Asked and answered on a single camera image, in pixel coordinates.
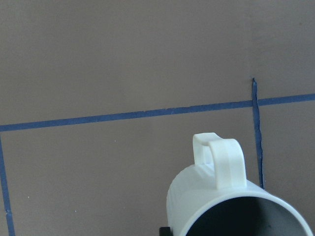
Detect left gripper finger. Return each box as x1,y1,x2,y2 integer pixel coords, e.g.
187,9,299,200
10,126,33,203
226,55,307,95
159,227,171,236

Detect white mug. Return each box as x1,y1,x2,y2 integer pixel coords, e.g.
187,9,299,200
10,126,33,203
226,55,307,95
166,133,312,236

